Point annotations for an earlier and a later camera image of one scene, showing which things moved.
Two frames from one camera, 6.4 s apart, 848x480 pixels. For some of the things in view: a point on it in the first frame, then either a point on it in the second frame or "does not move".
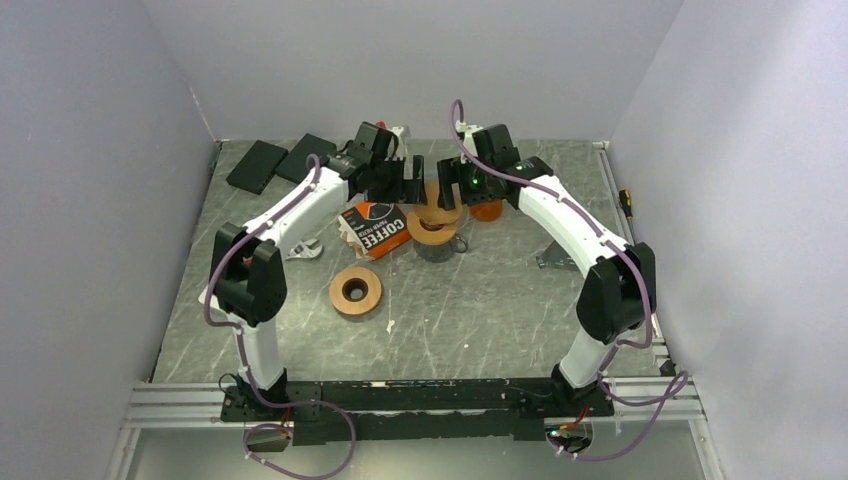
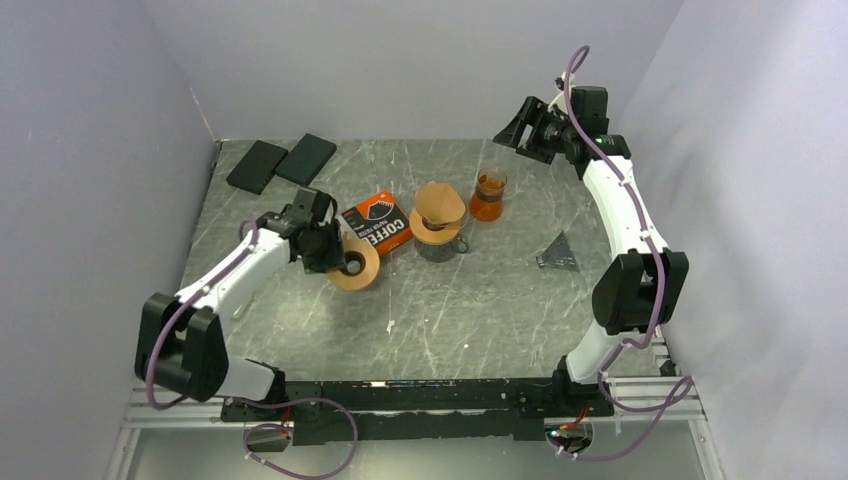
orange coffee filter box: x=373 y=228 does not move
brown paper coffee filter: x=431 y=212 does not move
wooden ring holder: x=351 y=278 -> x=360 y=266
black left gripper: x=409 y=191 -> x=334 y=256
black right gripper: x=454 y=171 -> x=529 y=114
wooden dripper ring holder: x=430 y=237 does not move
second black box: x=294 y=166 does not move
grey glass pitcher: x=440 y=252 does not move
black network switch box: x=258 y=166 does not move
